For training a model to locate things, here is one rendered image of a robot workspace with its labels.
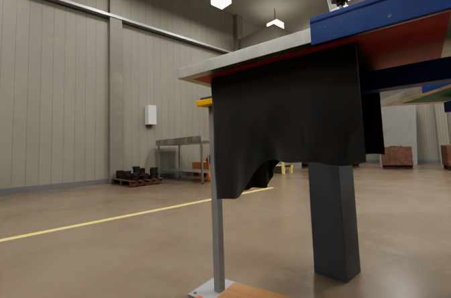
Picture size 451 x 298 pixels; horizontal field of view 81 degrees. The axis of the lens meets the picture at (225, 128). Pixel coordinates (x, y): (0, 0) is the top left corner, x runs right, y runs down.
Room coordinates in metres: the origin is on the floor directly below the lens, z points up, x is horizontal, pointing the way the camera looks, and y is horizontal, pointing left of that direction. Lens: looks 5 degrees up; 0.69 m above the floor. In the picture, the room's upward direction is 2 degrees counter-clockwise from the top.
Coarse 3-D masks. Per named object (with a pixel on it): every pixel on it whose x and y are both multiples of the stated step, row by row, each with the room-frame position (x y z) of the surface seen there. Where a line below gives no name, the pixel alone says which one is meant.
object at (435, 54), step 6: (414, 54) 0.75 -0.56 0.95; (420, 54) 0.76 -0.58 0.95; (426, 54) 0.76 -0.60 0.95; (432, 54) 0.76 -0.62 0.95; (438, 54) 0.76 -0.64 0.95; (384, 60) 0.80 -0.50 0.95; (390, 60) 0.80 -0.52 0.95; (396, 60) 0.80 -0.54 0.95; (402, 60) 0.81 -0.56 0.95; (408, 60) 0.81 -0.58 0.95; (414, 60) 0.81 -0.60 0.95; (420, 60) 0.81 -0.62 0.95; (426, 60) 0.81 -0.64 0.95; (372, 66) 0.86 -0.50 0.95; (378, 66) 0.86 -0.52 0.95; (384, 66) 0.86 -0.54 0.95; (390, 66) 0.87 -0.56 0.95
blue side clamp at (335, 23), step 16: (368, 0) 0.55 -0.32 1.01; (384, 0) 0.53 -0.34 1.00; (400, 0) 0.52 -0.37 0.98; (416, 0) 0.50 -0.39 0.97; (432, 0) 0.49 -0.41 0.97; (448, 0) 0.47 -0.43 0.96; (320, 16) 0.61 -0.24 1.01; (336, 16) 0.59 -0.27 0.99; (352, 16) 0.57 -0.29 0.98; (368, 16) 0.55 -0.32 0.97; (384, 16) 0.53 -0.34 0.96; (400, 16) 0.52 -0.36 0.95; (416, 16) 0.50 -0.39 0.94; (320, 32) 0.61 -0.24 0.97; (336, 32) 0.59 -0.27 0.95; (352, 32) 0.57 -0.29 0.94
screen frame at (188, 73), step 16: (304, 32) 0.65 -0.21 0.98; (368, 32) 0.59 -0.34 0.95; (448, 32) 0.61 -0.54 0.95; (256, 48) 0.73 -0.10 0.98; (272, 48) 0.70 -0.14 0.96; (288, 48) 0.67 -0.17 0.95; (304, 48) 0.68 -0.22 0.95; (448, 48) 0.71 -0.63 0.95; (192, 64) 0.88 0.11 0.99; (208, 64) 0.84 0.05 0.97; (224, 64) 0.80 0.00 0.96; (240, 64) 0.79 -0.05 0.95; (192, 80) 0.94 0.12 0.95
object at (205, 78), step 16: (432, 16) 0.52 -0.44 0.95; (448, 16) 0.53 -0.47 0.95; (384, 32) 0.59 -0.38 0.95; (400, 32) 0.60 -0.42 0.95; (416, 32) 0.60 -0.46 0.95; (432, 32) 0.60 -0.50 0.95; (320, 48) 0.68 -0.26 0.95; (368, 48) 0.69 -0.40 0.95; (384, 48) 0.70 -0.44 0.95; (400, 48) 0.70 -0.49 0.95; (416, 48) 0.71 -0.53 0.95; (432, 48) 0.71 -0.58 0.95; (256, 64) 0.79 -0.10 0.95; (208, 80) 0.95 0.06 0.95
